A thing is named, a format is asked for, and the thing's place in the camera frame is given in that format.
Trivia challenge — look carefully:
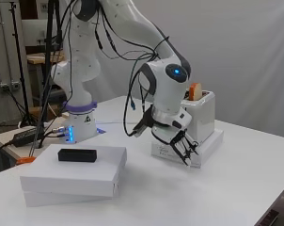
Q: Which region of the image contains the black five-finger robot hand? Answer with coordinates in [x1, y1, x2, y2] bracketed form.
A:
[150, 121, 200, 168]

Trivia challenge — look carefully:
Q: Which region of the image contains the steel toaster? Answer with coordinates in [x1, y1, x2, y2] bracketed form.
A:
[179, 89, 217, 144]

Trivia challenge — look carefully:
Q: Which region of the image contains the orange bread slice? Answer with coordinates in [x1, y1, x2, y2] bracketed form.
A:
[187, 82, 203, 102]

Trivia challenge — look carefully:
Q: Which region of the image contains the white flat stand box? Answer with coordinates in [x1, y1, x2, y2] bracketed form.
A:
[19, 144, 128, 199]
[150, 127, 226, 170]

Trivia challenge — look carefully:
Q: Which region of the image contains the black block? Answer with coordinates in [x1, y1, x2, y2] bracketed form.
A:
[57, 148, 98, 164]

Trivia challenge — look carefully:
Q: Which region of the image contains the white hanging sheet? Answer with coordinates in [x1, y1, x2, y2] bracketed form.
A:
[94, 0, 284, 139]

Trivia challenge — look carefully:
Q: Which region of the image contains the black power adapter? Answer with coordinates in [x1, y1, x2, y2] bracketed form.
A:
[10, 125, 40, 148]

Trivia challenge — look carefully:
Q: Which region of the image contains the orange clamp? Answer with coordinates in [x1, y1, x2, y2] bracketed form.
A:
[15, 155, 38, 166]

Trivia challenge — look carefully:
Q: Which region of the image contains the black vertical pole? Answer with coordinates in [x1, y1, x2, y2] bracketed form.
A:
[28, 0, 63, 158]

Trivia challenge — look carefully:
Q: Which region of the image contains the wooden desk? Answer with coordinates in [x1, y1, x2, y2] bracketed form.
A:
[24, 51, 67, 66]

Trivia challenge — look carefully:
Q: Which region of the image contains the thin black light stand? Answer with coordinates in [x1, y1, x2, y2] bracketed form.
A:
[8, 1, 37, 127]

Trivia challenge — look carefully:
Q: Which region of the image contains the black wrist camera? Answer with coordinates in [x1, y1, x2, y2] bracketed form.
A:
[131, 107, 156, 138]

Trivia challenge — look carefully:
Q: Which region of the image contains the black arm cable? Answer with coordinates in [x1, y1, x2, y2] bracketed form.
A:
[94, 4, 172, 138]

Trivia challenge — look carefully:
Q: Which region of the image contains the wall socket strip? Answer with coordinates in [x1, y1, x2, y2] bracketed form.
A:
[0, 80, 22, 92]

